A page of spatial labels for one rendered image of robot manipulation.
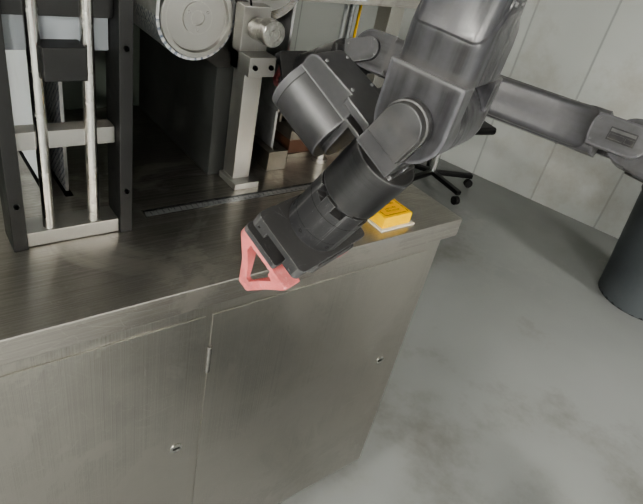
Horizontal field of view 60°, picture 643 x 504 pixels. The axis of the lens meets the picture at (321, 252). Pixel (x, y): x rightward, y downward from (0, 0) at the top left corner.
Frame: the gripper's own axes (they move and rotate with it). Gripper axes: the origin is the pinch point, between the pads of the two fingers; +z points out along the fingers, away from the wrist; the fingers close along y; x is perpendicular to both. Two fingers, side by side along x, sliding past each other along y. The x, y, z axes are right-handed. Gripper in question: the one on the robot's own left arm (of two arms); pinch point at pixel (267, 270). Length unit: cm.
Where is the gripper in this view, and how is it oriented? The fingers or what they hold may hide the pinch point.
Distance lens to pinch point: 57.5
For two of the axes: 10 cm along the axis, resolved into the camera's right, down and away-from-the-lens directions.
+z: -5.5, 4.8, 6.8
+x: 5.9, 8.0, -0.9
